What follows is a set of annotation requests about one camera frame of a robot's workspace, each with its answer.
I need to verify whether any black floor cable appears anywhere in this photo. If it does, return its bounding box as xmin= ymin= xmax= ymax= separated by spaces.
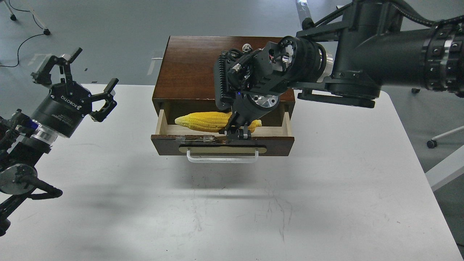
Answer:
xmin=0 ymin=0 xmax=51 ymax=68

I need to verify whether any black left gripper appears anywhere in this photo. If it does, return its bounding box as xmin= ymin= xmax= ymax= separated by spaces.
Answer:
xmin=31 ymin=47 xmax=119 ymax=138

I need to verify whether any dark wooden cabinet case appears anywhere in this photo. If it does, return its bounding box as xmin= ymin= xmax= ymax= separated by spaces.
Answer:
xmin=152 ymin=35 xmax=280 ymax=124

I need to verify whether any wooden drawer with white handle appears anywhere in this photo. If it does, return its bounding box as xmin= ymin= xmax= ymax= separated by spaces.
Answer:
xmin=151 ymin=100 xmax=295 ymax=156

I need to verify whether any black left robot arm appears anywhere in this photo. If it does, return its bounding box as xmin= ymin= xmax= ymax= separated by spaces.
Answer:
xmin=0 ymin=48 xmax=118 ymax=236

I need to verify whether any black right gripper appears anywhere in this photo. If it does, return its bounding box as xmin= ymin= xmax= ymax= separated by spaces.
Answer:
xmin=219 ymin=91 xmax=280 ymax=140

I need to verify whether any yellow corn cob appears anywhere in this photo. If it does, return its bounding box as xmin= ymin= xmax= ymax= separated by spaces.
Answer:
xmin=174 ymin=112 xmax=262 ymax=133

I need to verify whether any blue office chair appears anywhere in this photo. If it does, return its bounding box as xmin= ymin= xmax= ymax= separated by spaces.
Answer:
xmin=425 ymin=146 xmax=464 ymax=192

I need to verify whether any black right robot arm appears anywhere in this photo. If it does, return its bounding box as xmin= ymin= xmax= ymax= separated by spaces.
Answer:
xmin=214 ymin=0 xmax=463 ymax=140

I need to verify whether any white stand with casters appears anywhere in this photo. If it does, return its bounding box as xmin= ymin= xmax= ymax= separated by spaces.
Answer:
xmin=3 ymin=0 xmax=51 ymax=36

